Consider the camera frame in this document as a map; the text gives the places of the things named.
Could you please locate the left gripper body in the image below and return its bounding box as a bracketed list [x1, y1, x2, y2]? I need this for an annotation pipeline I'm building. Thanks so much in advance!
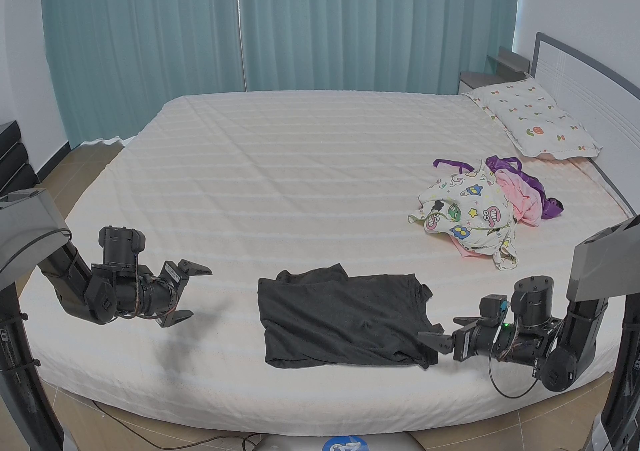
[147, 262, 191, 326]

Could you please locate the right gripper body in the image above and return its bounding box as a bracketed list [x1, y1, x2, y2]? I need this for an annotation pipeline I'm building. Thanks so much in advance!
[454, 325, 498, 363]

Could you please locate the black T-shirt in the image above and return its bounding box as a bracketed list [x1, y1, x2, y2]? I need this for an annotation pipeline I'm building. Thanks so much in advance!
[257, 263, 445, 371]

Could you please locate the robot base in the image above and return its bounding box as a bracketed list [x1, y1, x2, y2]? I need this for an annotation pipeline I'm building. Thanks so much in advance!
[260, 433, 416, 451]

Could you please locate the bed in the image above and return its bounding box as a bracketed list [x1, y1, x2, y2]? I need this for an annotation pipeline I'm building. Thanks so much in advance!
[20, 31, 640, 437]

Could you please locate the white printed pyjama top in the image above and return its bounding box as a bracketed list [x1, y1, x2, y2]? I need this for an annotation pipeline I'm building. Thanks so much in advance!
[407, 161, 520, 271]

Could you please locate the pink garment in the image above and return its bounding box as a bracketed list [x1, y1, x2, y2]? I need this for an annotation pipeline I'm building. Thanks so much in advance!
[452, 170, 543, 258]

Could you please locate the purple garment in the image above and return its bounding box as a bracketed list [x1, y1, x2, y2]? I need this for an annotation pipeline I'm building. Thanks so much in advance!
[432, 155, 566, 220]

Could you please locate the black chest of drawers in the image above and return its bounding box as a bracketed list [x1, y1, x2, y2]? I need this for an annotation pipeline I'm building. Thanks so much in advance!
[0, 120, 40, 199]

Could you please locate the white printed pillow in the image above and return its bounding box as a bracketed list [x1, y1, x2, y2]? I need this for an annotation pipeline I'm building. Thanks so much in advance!
[462, 78, 603, 159]

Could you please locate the blue-green curtain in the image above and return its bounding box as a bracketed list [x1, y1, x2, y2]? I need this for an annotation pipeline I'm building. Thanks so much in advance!
[42, 0, 246, 149]
[239, 0, 518, 95]

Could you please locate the grey bedside table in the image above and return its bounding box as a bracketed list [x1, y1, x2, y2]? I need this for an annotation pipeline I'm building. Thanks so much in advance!
[458, 45, 531, 92]

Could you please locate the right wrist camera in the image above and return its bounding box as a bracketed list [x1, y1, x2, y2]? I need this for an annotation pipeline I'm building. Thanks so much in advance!
[479, 295, 512, 327]

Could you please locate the black cable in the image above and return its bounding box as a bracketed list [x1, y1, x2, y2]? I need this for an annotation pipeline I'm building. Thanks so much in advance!
[92, 400, 266, 445]
[487, 358, 542, 399]

